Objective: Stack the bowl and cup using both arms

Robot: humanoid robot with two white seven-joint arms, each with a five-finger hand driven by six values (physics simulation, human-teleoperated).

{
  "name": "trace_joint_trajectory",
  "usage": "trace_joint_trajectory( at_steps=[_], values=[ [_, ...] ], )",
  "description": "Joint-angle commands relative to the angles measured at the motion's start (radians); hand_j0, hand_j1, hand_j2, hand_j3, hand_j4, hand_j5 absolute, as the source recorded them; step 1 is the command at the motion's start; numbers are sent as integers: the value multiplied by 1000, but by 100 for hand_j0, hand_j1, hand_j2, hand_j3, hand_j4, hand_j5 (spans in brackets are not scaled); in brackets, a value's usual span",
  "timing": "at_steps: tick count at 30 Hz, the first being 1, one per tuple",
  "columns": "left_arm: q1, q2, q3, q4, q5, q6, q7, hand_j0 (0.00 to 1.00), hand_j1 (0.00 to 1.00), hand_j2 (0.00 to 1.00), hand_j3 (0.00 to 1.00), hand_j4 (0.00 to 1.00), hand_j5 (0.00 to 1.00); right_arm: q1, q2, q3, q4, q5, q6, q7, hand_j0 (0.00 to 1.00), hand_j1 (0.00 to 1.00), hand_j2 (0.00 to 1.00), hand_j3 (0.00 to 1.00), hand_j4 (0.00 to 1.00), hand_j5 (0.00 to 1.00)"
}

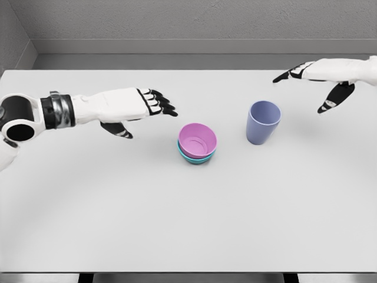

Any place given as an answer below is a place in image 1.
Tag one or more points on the lavender blue cup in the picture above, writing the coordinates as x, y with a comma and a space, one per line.
260, 126

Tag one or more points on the pink bowl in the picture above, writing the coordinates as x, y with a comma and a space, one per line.
196, 141

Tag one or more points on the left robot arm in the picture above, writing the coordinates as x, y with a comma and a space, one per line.
56, 109

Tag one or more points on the teal bowl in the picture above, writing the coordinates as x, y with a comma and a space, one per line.
194, 160

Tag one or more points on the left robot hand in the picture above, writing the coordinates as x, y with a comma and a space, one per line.
123, 104

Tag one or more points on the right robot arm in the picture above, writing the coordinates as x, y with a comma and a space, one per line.
366, 70

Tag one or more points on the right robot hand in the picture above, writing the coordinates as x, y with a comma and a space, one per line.
325, 70

